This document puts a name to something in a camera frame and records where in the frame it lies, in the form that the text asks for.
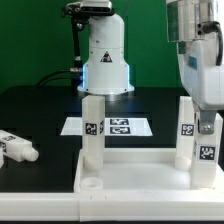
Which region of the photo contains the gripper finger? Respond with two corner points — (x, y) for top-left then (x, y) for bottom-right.
(199, 110), (216, 135)

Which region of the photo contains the white marker sheet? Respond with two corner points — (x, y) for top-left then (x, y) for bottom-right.
(61, 117), (153, 137)

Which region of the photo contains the black camera on stand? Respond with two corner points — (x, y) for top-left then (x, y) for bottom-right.
(62, 0), (114, 17)

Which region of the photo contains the black cable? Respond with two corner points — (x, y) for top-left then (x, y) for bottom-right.
(35, 69), (83, 87)

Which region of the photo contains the white desk top tray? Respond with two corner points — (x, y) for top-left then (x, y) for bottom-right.
(74, 148), (224, 196)

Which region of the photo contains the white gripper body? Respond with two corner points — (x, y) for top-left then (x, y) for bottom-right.
(176, 31), (224, 112)

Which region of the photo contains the white front fence bar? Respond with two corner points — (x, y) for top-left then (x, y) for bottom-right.
(0, 191), (224, 222)

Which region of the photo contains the black camera stand pole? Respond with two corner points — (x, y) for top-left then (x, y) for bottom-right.
(71, 17), (83, 95)

